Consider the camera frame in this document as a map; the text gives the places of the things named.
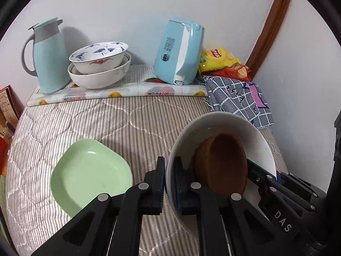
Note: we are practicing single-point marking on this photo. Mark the green square plate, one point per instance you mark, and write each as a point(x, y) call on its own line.
point(90, 170)

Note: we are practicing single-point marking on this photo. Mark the large white bowl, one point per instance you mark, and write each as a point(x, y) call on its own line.
point(98, 81)

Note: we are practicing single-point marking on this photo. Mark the yellow snack bag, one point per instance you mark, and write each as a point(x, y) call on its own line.
point(221, 58)

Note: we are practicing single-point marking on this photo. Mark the grey checked cloth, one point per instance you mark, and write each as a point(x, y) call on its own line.
point(234, 98)

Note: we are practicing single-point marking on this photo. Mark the wooden door frame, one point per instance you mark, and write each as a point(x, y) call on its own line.
point(271, 24)

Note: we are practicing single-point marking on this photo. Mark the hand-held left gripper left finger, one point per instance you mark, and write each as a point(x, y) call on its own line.
point(161, 192)

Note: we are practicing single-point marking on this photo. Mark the plain white bowl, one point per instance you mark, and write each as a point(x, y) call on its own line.
point(226, 122)

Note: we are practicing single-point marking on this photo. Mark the red snack bag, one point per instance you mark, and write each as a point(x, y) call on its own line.
point(237, 73)

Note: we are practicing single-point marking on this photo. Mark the patterned brown box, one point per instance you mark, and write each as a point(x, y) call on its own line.
point(8, 104)

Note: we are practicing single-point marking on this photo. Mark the blue crane pattern bowl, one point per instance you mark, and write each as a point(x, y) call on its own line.
point(98, 58)

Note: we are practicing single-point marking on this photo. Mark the red paper bag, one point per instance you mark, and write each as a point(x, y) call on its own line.
point(4, 157)

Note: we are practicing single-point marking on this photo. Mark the striped quilted mattress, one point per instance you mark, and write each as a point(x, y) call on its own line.
point(106, 122)

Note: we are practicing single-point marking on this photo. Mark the brown bowl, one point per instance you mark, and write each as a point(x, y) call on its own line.
point(223, 165)

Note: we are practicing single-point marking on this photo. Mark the light blue electric kettle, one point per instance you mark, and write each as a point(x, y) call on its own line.
point(167, 56)

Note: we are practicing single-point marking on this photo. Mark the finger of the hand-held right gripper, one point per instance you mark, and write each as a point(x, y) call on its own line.
point(293, 189)
point(282, 216)

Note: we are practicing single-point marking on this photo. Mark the fruit print oilcloth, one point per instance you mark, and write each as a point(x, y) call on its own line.
point(128, 92)

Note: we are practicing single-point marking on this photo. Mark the light blue thermos jug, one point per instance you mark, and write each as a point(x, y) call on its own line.
point(52, 64)

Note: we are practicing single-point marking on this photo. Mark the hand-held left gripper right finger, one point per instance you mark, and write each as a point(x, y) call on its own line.
point(178, 192)

